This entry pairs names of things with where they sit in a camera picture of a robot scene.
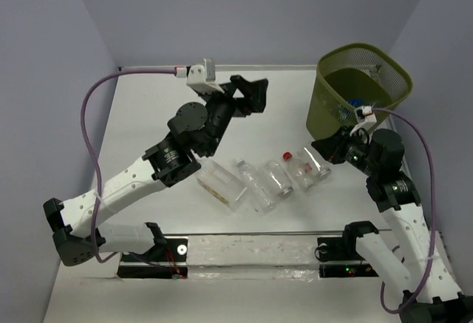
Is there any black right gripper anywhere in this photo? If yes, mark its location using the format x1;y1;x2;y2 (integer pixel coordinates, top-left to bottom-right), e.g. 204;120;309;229
310;125;378;177

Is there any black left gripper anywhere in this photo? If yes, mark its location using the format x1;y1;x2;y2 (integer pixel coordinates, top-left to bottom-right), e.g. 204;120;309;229
203;78;273;157

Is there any blue label water bottle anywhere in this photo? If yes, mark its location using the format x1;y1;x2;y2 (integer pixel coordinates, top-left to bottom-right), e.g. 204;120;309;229
347;98;367;109

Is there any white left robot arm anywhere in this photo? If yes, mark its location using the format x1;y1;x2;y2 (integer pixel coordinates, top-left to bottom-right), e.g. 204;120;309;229
43;75;269;267

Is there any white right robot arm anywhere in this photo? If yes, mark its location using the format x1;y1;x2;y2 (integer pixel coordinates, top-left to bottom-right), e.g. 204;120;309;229
312;127;472;322

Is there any clear jar by bin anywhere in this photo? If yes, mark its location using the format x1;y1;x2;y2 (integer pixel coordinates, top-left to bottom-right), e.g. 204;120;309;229
297;146;331;182

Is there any clear bottle inside bin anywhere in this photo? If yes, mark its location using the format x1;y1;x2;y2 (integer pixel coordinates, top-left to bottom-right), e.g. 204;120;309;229
335;104;355;125

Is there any green mesh waste bin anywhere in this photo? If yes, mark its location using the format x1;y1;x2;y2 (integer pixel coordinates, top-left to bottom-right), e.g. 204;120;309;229
306;43;413;140

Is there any red cap clear bottle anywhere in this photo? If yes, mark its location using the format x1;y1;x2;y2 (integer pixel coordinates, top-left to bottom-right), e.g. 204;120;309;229
282;152;319;192

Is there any clear jar silver lid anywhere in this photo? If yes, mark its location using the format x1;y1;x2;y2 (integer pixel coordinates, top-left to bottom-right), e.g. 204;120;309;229
259;160;294;200

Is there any clear ribbed water bottle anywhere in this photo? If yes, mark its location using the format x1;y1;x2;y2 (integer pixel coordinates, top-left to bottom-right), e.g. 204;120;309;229
234;158;276;214

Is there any square clear plastic bottle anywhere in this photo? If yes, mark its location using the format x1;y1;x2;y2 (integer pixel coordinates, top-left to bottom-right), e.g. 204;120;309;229
196;160;247;211

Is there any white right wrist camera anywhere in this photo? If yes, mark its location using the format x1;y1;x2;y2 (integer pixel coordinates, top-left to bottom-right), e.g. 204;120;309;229
350;105;377;136

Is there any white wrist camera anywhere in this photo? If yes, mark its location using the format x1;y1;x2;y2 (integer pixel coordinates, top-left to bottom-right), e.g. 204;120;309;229
350;105;377;136
186;58;222;96

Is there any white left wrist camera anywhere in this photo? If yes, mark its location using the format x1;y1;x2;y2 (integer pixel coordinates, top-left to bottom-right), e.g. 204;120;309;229
186;58;222;96

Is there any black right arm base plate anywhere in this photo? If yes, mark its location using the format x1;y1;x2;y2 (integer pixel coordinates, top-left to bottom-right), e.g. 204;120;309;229
314;237;378;279

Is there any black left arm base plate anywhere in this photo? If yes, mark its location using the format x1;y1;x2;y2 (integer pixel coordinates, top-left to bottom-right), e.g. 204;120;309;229
117;236;188;279

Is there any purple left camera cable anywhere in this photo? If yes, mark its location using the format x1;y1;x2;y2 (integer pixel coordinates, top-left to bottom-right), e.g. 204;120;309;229
80;65;190;269

